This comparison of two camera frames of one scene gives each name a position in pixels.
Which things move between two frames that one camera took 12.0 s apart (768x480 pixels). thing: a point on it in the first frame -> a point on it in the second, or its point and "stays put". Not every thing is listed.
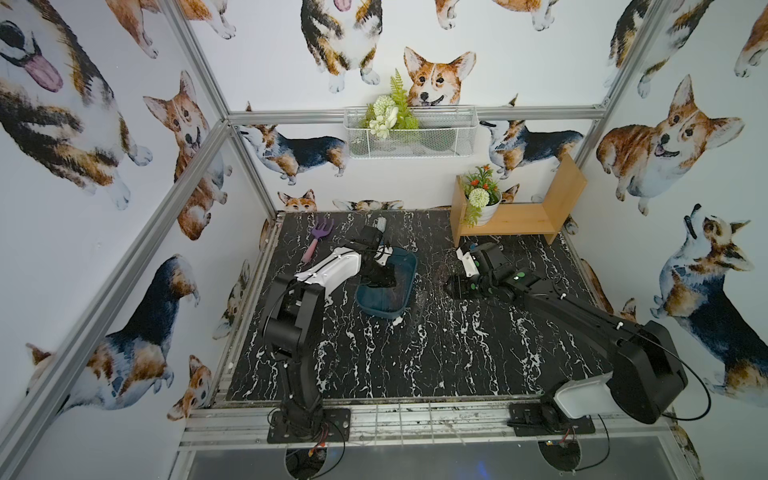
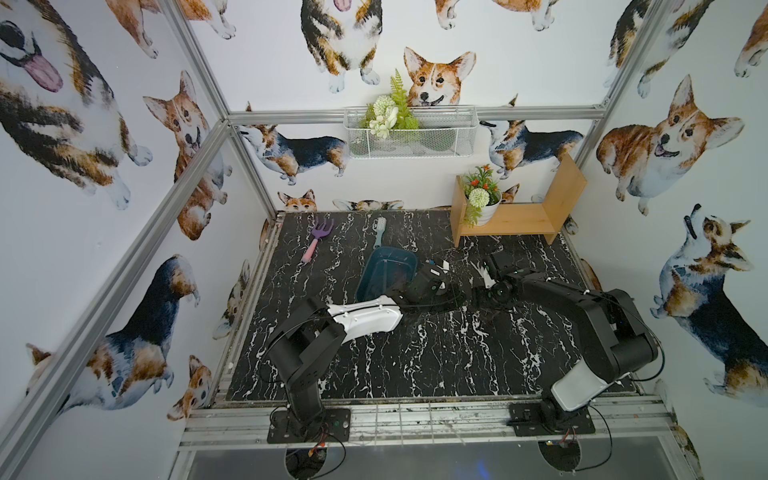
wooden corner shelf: x=523 y=219 stays put
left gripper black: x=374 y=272 -> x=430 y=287
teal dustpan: x=391 y=302 stays put
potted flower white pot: x=482 y=195 stays put
